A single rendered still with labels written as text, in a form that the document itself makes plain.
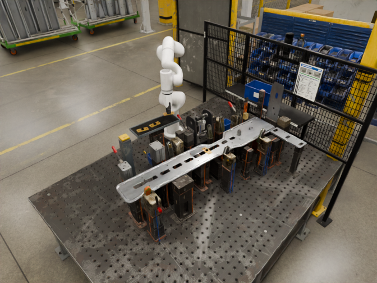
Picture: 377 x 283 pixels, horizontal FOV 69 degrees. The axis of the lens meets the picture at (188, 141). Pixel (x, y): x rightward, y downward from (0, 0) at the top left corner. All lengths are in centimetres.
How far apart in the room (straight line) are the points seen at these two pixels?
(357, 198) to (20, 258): 339
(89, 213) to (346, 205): 255
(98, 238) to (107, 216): 18
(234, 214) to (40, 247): 186
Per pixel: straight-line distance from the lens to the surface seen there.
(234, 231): 197
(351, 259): 299
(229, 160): 197
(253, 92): 269
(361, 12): 858
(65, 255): 290
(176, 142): 203
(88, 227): 211
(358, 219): 333
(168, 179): 185
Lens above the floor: 229
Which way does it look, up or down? 36 degrees down
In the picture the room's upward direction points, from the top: 1 degrees counter-clockwise
